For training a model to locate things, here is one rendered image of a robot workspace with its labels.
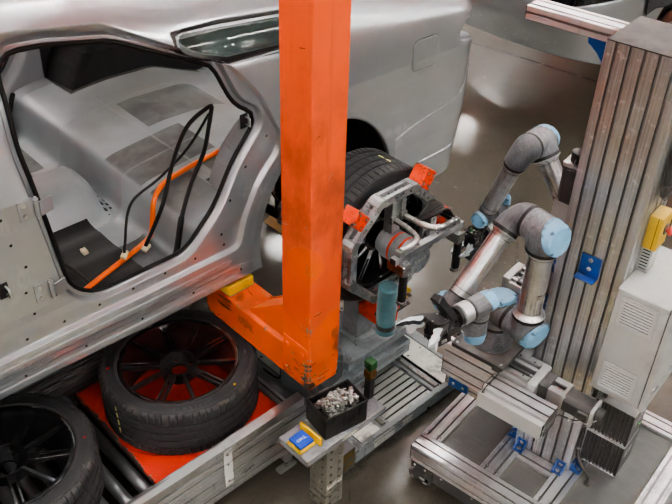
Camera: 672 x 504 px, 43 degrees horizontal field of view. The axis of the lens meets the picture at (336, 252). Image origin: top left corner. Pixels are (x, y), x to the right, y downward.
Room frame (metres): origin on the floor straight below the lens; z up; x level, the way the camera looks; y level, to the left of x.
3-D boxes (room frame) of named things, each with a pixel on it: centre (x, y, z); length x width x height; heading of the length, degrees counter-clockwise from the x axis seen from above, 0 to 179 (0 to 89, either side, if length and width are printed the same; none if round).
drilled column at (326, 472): (2.28, 0.01, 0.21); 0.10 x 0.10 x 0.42; 45
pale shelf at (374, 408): (2.30, -0.01, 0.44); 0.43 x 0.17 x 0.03; 135
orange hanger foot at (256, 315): (2.74, 0.33, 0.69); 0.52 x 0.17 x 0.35; 45
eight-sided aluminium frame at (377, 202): (2.98, -0.23, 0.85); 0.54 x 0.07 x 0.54; 135
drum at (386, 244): (2.93, -0.28, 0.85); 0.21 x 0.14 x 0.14; 45
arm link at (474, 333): (2.15, -0.47, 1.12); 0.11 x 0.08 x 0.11; 37
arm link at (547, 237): (2.30, -0.69, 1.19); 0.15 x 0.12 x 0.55; 37
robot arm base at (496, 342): (2.41, -0.61, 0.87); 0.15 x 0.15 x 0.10
